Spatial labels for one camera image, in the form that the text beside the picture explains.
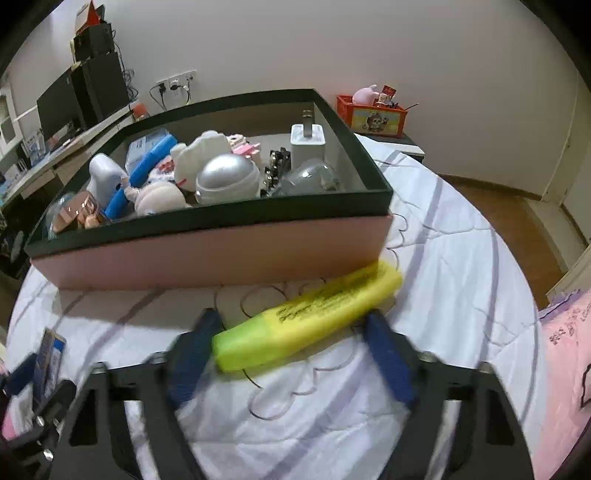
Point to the white wall outlet strip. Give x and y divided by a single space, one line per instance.
178 81

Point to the pink blanket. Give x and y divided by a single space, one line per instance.
563 369

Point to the colourful small packet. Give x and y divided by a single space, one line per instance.
165 170

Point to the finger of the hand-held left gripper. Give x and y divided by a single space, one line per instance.
21 374
55 397

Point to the black computer tower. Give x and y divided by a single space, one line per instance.
101 87

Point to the yellow highlighter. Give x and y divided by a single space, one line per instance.
300 318

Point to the blue gold foil pack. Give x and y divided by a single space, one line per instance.
48 355

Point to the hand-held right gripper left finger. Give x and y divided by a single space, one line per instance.
189 364

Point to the red paper box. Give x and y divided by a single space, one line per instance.
94 14

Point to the white silver dome device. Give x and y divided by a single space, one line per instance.
226 177

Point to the pink storage box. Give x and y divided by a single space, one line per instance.
231 249

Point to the black monitor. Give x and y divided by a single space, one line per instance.
57 108

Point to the black speaker box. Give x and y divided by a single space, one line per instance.
94 41

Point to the rose gold metal cup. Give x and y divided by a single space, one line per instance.
74 214

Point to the red toy crate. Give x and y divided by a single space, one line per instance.
374 122

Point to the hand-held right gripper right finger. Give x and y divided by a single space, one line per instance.
392 364

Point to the blue highlighter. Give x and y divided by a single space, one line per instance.
147 161

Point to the white charger plug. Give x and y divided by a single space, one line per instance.
308 143

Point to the clear plastic packet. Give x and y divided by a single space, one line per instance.
138 147

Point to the pink cat figurine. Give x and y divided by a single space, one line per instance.
244 148

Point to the orange-lid bottle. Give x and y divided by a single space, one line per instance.
141 113

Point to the white desk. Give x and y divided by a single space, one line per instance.
69 161

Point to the pink plush toy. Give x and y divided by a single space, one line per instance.
367 94

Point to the pale pink round toy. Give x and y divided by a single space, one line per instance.
159 198

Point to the low black-top cabinet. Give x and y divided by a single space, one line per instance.
413 143

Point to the white plastic toy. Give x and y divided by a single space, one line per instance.
198 150

